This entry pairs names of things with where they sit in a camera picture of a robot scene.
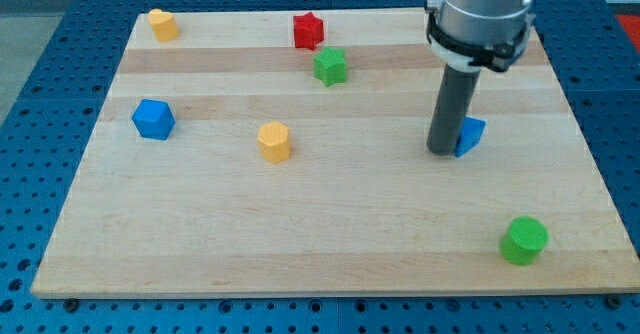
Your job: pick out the blue triangle block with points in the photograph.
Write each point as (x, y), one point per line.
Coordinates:
(469, 136)

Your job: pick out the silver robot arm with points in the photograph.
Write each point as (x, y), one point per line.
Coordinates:
(473, 34)

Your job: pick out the wooden board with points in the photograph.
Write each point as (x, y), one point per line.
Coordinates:
(361, 207)

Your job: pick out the yellow hexagon block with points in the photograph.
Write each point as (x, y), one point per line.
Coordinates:
(274, 142)

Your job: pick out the green star block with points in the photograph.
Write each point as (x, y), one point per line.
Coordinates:
(330, 66)

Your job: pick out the red star block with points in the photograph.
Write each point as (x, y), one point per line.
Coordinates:
(308, 31)

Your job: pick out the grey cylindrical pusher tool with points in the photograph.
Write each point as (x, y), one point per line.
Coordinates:
(453, 101)

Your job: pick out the blue cube block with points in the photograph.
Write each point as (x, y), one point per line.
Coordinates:
(153, 119)

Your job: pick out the yellow heart block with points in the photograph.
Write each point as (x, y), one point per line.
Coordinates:
(163, 25)

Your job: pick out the green cylinder block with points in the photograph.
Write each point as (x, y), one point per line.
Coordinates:
(523, 241)

